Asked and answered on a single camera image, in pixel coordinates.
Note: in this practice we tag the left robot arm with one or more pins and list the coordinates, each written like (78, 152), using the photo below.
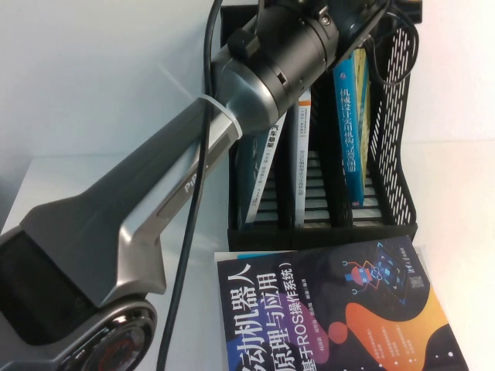
(116, 232)

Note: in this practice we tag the yellow-green mechanical design book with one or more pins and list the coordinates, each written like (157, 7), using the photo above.
(350, 135)

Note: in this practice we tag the blue cover book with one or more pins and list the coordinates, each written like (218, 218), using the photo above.
(251, 170)

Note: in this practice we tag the black plastic book stand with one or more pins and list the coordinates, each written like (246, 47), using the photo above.
(263, 239)

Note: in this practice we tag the dark robot book orange pattern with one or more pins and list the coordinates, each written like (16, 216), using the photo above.
(348, 317)

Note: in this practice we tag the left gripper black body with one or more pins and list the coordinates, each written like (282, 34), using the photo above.
(354, 25)

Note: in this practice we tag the grey book with orange edge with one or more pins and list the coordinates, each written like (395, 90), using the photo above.
(302, 162)

